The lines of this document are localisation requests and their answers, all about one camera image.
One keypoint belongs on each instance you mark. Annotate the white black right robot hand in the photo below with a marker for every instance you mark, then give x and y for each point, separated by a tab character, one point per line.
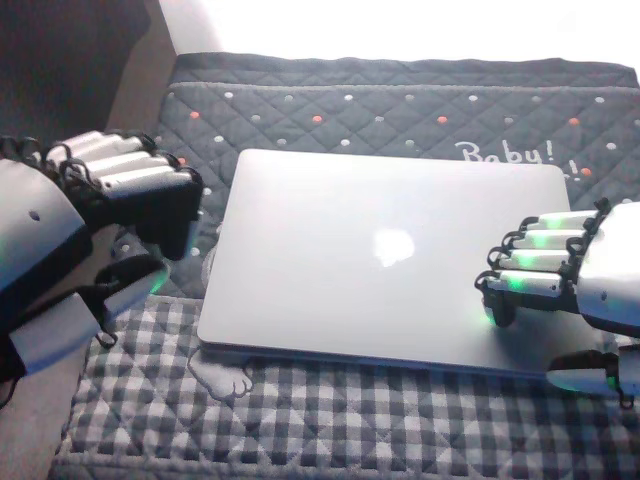
610	270

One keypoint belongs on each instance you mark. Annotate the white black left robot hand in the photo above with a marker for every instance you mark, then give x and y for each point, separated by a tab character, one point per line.
35	225

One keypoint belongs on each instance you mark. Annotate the silver grey laptop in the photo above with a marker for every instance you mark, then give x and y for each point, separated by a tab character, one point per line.
325	270

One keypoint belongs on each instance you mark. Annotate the grey quilt with printed bear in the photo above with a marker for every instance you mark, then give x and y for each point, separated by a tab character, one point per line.
350	425

